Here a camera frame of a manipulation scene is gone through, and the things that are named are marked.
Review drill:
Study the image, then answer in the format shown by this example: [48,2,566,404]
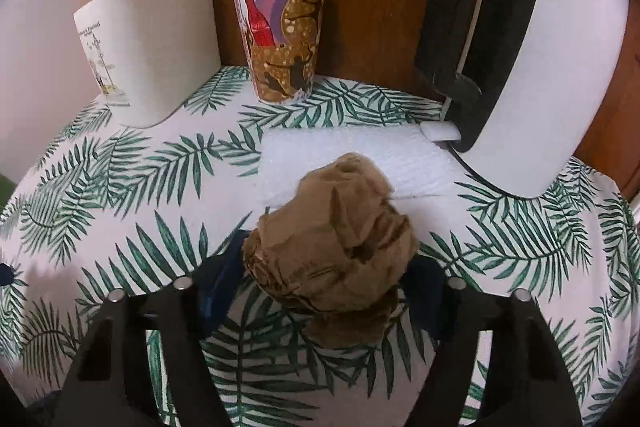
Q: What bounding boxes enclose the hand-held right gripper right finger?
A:
[400,257,583,427]

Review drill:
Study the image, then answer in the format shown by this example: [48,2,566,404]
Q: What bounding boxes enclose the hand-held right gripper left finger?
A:
[52,251,251,427]

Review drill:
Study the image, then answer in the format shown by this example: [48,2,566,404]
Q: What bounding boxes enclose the brown paper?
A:
[242,152,420,350]

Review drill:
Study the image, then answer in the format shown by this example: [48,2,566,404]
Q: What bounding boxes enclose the leaf print tablecloth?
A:
[0,66,640,427]

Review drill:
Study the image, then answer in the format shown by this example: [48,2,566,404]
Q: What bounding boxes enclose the printed paper cup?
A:
[226,0,333,105]

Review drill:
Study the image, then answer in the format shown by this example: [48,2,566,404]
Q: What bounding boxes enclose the white canister with beige lid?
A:
[72,0,223,128]

